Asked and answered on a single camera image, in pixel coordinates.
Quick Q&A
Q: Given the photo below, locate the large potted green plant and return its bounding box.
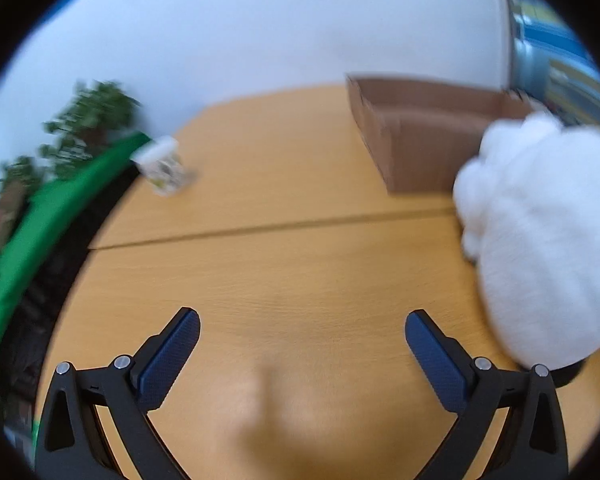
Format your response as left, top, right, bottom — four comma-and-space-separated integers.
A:
41, 79, 142, 162

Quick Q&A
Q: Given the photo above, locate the paper cup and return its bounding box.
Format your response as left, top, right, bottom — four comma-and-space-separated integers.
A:
131, 136, 193, 197

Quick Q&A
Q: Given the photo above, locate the panda plush toy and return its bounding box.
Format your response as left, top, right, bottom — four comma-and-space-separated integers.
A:
452, 110, 600, 390

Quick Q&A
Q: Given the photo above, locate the yellow window poster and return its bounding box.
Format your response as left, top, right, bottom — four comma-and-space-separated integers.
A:
545, 55, 600, 128

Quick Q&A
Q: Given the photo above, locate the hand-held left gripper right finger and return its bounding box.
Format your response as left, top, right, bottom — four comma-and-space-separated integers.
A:
405, 310, 570, 480

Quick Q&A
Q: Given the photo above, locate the blue window banner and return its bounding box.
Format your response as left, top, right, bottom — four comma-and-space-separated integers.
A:
521, 12, 592, 58

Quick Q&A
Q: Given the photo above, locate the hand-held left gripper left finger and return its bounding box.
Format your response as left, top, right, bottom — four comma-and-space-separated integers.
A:
32, 306, 201, 480

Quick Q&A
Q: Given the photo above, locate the small potted green plant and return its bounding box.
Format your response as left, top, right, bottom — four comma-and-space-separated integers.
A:
0, 156, 47, 203

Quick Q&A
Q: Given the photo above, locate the green cloth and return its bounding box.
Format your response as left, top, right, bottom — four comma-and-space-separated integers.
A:
0, 131, 153, 387

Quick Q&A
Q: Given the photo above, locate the cardboard box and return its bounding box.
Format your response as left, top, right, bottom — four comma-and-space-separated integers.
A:
346, 74, 546, 196

